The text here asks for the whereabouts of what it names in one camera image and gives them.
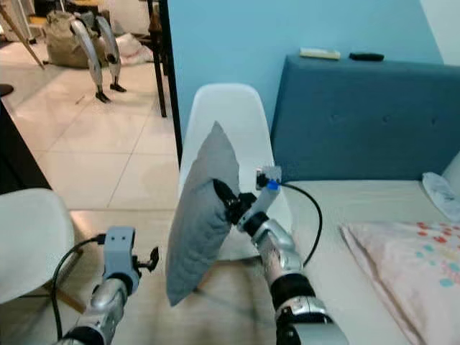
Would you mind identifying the grey pillow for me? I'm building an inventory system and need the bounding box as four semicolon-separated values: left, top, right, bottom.
165;121;242;308

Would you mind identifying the white plastic shell chair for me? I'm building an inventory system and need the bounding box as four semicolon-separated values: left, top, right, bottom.
0;188;87;313
178;83;294;261

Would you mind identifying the pink patterned pillow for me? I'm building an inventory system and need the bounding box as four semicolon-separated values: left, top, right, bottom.
340;221;460;345

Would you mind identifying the white pillow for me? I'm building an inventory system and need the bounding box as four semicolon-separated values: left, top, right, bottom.
442;151;460;180

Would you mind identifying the white bed mattress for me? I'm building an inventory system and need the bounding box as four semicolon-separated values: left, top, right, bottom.
284;176;460;345

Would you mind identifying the blue upholstered headboard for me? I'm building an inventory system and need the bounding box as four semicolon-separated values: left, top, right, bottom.
270;55;460;182

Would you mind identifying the white remote control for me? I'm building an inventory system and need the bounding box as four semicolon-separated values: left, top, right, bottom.
300;47;341;60

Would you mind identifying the black cabinet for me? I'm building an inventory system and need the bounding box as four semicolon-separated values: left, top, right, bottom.
0;104;51;195

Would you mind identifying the pink plastic bag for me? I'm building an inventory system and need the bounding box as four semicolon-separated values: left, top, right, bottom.
115;32;152;65

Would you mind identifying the black remote control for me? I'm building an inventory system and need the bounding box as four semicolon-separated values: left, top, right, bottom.
349;52;385;62

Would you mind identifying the clear plastic bag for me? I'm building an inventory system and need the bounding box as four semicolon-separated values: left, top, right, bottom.
422;172;460;224

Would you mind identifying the olive fabric sack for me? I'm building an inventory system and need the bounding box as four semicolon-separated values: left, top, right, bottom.
43;11;87;69

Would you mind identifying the wooden pole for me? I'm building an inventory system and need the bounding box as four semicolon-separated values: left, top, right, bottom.
0;4;37;69

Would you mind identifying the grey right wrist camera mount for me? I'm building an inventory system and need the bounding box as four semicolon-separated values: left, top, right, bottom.
241;166;282;232

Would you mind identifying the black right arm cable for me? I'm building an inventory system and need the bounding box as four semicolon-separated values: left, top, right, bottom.
279;182;323;267

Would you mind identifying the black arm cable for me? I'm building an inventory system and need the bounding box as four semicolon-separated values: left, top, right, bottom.
279;182;323;267
50;234;109;342

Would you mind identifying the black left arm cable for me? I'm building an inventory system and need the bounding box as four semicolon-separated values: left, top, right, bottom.
50;234;109;342

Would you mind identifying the black door frame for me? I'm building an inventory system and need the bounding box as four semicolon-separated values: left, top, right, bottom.
158;0;184;166

